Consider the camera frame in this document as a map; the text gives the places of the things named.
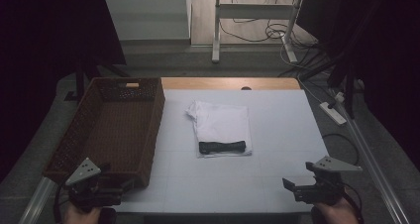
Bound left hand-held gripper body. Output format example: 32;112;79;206
64;157;125;213

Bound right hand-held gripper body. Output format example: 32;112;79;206
294;155;364;206

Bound brown wicker basket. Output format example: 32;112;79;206
43;76;166;189

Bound white shirt black collar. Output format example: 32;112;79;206
185;100;254;159

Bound person's right hand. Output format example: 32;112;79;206
311;197;360;224

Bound person's left hand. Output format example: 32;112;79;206
62;203;102;224

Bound white table mat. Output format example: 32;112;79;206
115;88;352;214

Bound white power strip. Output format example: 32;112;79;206
318;101;348;126

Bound black metal stand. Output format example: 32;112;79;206
63;52;131;103
298;52;366;120

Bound white cabinet panel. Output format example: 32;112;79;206
102;0;193;42

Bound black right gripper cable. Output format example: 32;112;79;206
342;183;365;224

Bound black looped floor cable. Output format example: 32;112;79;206
321;133;361;168

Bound aluminium rail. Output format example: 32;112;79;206
331;91;411;224
18;176;57;224

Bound white power strip cable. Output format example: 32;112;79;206
296;75;324;105

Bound tangle of black floor cables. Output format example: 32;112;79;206
219;0;320;52

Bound white metal desk frame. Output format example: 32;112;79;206
211;0;306;65

